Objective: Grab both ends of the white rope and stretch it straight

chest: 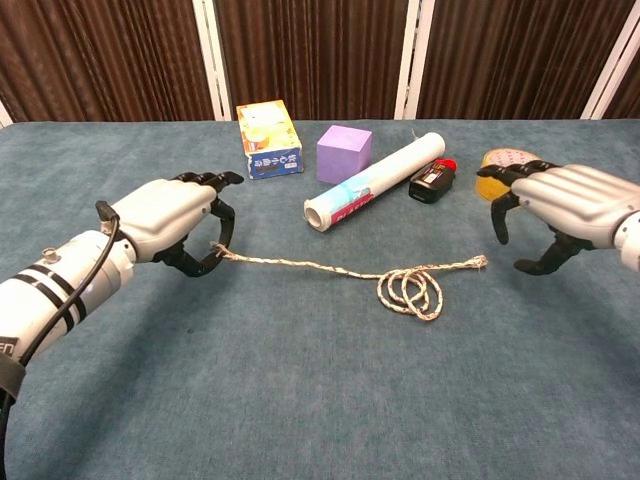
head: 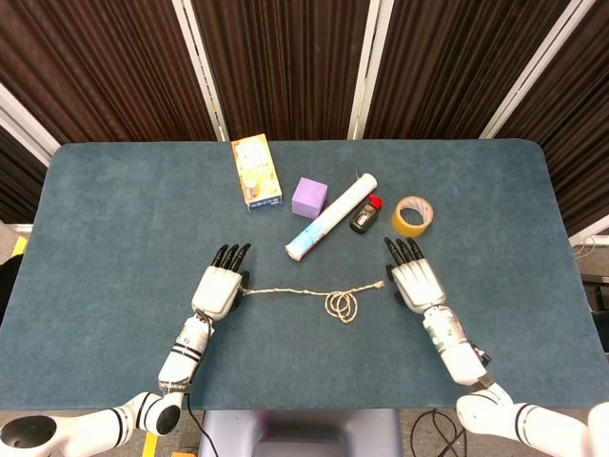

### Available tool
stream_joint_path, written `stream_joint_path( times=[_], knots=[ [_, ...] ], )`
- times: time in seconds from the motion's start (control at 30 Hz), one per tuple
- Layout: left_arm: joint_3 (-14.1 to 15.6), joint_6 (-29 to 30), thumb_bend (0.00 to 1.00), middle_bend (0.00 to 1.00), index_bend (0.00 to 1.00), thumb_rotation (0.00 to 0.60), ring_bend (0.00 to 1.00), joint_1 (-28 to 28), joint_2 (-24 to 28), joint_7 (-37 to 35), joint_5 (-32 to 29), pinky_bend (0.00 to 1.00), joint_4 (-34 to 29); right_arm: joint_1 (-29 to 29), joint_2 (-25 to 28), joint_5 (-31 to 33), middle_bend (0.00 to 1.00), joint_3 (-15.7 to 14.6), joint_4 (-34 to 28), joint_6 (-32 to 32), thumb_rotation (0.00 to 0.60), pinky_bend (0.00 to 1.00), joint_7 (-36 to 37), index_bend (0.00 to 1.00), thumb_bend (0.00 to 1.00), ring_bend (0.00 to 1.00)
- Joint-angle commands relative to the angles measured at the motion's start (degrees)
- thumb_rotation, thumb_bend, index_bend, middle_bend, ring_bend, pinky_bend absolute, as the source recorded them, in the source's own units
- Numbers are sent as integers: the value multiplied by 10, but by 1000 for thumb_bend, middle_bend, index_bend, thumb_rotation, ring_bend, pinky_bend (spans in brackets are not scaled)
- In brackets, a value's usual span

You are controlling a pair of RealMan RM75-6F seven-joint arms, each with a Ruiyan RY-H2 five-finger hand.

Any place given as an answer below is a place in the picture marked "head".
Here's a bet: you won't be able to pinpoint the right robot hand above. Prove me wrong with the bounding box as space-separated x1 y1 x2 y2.
383 236 447 315

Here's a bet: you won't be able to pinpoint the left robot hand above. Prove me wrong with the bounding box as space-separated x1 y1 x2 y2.
190 243 252 321

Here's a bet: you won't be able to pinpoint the beige twisted rope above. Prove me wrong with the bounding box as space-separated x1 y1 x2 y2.
240 279 386 326

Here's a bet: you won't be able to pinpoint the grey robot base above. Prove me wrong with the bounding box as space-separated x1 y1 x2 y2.
198 408 403 457

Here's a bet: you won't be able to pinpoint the yellow tape roll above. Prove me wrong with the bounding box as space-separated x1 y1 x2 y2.
391 195 435 238

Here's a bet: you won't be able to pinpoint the small black bottle red cap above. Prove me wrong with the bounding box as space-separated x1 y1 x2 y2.
348 193 384 236

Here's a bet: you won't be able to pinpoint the blue felt table mat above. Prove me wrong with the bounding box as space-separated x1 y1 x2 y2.
0 138 609 411

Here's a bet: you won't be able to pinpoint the white rolled paper tube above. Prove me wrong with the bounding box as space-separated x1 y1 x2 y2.
285 172 381 263

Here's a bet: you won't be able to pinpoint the yellow printed carton box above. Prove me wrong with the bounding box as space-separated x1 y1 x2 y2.
231 133 285 213

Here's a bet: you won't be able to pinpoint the purple cube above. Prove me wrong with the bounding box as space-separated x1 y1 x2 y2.
290 176 329 220

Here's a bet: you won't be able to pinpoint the brown folding screen panels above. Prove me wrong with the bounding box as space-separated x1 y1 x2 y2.
0 0 609 237

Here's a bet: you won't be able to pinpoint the black floor cable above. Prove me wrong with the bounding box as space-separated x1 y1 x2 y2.
410 407 477 457

